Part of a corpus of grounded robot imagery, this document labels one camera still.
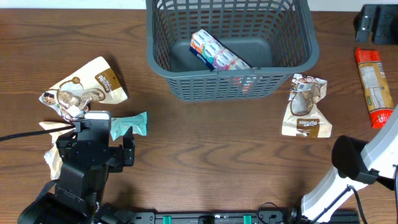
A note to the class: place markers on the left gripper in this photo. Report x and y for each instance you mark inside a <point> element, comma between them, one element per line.
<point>118,154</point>

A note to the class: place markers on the panifee snack bag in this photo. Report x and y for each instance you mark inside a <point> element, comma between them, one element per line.
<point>302,117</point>
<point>94,82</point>

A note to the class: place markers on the Kleenex tissue multipack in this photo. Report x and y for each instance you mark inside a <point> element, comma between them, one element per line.
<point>214,54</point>

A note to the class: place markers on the grey plastic basket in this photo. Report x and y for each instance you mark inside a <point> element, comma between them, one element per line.
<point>275,38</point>

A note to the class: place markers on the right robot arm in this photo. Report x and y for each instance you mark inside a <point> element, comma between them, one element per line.
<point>356,163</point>

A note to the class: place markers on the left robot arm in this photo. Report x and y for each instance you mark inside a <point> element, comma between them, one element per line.
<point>74,197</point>

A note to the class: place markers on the teal snack packet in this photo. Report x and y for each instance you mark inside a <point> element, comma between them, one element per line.
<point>120,126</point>

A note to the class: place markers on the crumpled beige paper bag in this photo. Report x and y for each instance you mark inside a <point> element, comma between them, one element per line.
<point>52,157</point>

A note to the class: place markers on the orange cracker package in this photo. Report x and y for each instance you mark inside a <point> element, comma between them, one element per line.
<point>376,89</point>

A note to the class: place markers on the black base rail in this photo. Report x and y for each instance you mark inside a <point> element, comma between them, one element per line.
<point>126,216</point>

